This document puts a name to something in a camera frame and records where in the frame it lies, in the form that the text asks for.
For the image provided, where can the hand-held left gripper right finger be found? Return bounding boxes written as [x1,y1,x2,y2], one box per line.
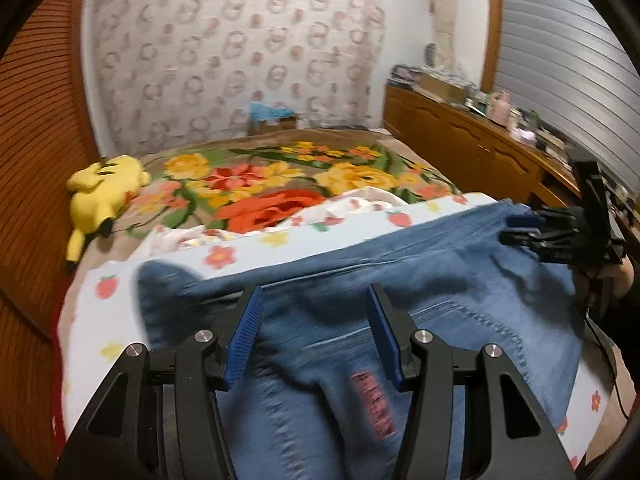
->
[366,282,576,480]

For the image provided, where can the wooden louvred wardrobe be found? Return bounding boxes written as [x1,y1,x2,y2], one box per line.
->
[0,0,103,461]

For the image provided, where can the pink bottle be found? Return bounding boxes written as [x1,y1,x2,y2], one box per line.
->
[492,91,512,124]

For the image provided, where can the wooden window frame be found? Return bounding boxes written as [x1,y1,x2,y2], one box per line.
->
[479,0,504,95]

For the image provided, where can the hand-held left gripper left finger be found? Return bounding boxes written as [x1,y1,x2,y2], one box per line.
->
[52,285,266,480]

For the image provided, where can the brown floral blanket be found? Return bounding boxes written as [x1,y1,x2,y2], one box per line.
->
[67,132,471,273]

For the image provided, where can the light blue cloth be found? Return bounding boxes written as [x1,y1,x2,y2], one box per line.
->
[250,101,294,122]

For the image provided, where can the black cable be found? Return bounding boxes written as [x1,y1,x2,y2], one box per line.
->
[584,310,632,422]

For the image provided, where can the yellow plush toy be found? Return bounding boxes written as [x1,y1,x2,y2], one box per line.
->
[65,155,152,273]

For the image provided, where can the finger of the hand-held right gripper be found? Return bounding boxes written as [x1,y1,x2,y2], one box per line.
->
[499,231,576,264]
[505,208,576,234]

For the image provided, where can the person's right hand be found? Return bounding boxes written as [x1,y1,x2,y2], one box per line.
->
[582,260,637,313]

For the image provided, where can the clutter of small items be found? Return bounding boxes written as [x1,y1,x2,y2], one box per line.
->
[387,45,633,213]

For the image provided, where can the grey window shutter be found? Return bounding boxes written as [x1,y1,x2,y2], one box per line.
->
[492,0,640,193]

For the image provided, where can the white fruit print bed sheet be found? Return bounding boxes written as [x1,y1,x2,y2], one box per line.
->
[57,185,616,466]

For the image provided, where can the small cardboard box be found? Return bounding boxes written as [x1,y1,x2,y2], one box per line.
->
[248,116,299,136]

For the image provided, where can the blue denim pants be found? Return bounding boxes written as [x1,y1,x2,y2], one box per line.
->
[136,199,586,480]

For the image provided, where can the flat cardboard box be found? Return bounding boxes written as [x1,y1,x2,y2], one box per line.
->
[415,72,472,104]

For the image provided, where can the wooden dresser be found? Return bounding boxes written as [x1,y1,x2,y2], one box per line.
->
[384,84,586,211]

